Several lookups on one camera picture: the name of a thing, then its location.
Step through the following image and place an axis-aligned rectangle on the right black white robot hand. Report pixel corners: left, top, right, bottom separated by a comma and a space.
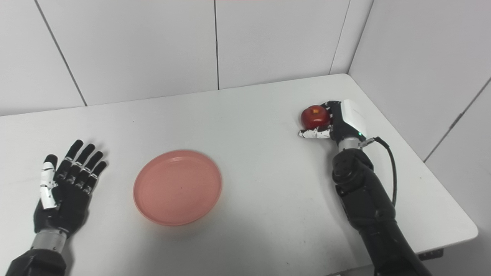
299, 99, 368, 147

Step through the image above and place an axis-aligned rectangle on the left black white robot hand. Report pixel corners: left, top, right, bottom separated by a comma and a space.
33, 140, 108, 239

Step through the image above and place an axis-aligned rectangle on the red apple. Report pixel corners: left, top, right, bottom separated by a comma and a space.
301, 105, 331, 130

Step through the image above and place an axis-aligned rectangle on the pink plate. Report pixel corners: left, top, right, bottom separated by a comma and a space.
133, 149, 223, 227

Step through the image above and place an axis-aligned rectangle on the black table control panel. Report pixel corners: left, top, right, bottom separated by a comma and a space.
417, 248, 444, 261

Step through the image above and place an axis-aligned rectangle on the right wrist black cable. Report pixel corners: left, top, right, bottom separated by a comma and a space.
359, 136, 398, 207

